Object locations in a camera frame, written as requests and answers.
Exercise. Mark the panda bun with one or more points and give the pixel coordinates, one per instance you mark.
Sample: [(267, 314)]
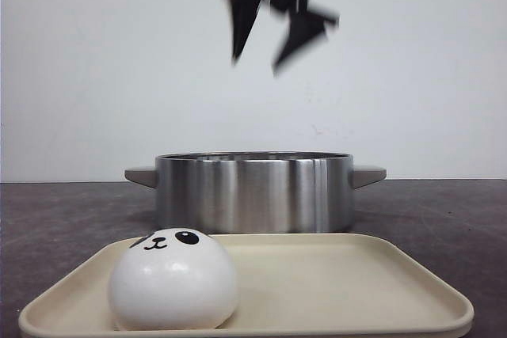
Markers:
[(175, 278)]

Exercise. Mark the stainless steel steamer pot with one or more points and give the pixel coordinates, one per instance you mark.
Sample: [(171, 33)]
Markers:
[(259, 192)]

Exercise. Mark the beige plastic tray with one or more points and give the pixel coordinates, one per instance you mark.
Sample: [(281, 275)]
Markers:
[(291, 285)]

